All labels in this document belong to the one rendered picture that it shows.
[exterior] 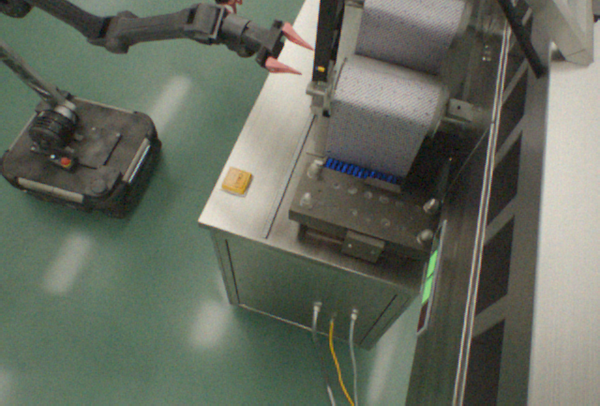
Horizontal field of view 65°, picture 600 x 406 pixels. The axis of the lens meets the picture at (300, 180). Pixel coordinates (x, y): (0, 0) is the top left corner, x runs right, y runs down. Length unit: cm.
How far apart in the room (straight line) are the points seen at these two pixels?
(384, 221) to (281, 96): 61
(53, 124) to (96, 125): 24
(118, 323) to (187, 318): 30
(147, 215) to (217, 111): 73
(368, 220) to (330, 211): 10
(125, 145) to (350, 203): 142
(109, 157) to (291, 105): 108
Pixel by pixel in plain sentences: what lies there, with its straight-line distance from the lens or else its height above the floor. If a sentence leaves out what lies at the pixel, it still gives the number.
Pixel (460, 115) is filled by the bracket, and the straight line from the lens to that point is 117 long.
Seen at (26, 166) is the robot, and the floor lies 24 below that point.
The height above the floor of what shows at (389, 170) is 105.
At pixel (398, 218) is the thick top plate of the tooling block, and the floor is 103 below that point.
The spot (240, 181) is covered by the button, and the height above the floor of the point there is 92.
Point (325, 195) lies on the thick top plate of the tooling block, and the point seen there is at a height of 103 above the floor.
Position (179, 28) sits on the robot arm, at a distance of 117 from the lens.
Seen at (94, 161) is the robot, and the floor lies 26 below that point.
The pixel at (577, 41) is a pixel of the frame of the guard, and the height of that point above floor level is 169.
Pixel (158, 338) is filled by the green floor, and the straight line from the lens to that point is 225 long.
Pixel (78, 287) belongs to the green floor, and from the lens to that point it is 242.
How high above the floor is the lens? 214
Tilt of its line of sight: 59 degrees down
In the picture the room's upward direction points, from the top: 6 degrees clockwise
